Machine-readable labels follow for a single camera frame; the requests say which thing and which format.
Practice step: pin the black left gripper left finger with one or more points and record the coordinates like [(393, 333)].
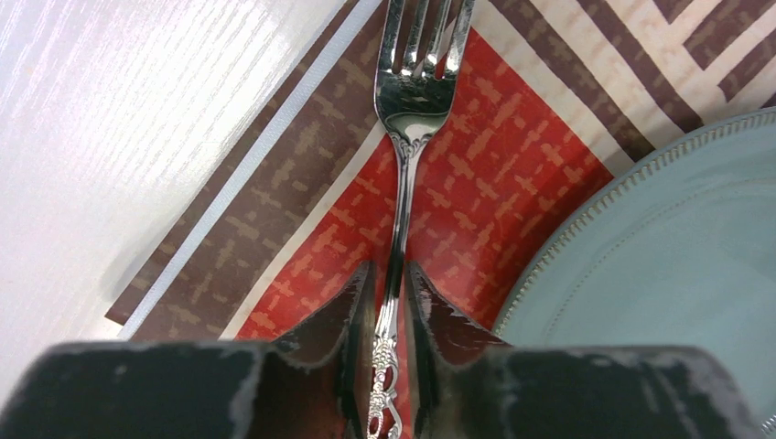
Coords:
[(311, 382)]

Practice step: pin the teal ceramic plate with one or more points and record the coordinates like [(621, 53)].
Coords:
[(679, 250)]

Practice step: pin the ornate silver fork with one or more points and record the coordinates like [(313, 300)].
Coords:
[(414, 90)]

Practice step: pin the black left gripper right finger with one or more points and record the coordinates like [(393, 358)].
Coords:
[(468, 383)]

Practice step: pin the striped patchwork placemat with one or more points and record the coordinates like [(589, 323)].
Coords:
[(555, 99)]

